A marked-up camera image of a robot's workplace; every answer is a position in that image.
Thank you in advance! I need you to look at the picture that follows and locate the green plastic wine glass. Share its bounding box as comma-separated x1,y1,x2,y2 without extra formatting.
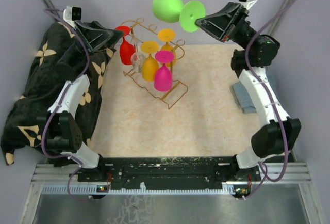
152,0,206,33

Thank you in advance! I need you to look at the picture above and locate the orange plastic wine glass front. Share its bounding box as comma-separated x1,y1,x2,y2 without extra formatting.
157,28,176,51

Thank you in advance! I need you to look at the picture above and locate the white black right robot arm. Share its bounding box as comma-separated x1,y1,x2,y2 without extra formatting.
195,2,301,181

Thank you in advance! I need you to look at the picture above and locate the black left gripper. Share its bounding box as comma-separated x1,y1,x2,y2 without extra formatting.
65,20,124,61

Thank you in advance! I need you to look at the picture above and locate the grey slotted cable duct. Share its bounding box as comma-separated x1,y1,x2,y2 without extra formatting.
41,184,248,195

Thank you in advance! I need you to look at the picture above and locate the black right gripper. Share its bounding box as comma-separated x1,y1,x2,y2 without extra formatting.
192,3,258,51

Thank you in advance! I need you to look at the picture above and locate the gold wire wine glass rack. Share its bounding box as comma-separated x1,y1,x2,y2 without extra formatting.
116,18,188,109

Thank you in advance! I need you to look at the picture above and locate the grey folded cloth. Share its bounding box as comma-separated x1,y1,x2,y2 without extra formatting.
230,82,256,114

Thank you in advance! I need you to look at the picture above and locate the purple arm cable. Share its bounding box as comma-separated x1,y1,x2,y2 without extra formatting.
40,7,100,204
236,0,302,200

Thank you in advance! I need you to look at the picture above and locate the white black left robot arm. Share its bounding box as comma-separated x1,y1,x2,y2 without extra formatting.
37,20,124,181

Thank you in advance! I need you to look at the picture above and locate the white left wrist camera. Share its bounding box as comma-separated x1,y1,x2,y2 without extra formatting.
63,6,82,28

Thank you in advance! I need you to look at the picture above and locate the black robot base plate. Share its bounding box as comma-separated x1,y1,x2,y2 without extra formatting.
78,156,261,190

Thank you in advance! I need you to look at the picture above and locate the clear wine glass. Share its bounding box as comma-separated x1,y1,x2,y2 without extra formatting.
130,34,146,73

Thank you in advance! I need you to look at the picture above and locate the orange plastic wine glass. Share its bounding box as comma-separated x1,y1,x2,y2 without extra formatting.
157,28,176,51
141,41,159,82

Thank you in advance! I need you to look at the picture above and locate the black floral blanket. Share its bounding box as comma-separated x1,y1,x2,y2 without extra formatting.
1,22,116,166

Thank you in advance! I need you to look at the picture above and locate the orange plastic wine glass back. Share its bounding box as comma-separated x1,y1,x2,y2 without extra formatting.
141,41,159,82

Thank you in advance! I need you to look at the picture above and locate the red plastic wine glass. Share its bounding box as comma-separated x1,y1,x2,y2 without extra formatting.
115,25,136,66

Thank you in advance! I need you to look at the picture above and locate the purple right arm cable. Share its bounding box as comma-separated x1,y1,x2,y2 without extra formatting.
236,0,302,200

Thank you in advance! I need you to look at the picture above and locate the pink plastic wine glass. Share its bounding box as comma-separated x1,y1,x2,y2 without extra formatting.
154,50,174,92

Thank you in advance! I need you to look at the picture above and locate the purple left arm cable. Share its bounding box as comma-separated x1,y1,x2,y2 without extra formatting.
40,7,100,204

